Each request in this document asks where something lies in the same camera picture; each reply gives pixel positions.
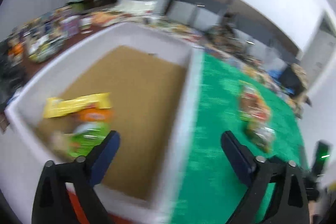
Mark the green snack packet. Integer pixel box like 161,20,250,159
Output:
66,121,110,158

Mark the clear bag of brown balls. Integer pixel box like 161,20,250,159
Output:
245,120,275,153

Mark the yellow long snack bar packet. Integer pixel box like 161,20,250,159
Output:
43,93,112,118

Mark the black and tan bag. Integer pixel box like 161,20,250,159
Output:
278,63,312,119

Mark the red orange snack packet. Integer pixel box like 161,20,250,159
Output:
239,80,271,123

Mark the green patterned tablecloth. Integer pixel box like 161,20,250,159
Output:
171,53,307,223

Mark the white foam storage box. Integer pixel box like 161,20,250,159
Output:
6,23,203,223

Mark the brown wooden headboard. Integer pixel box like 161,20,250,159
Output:
181,0,299,56

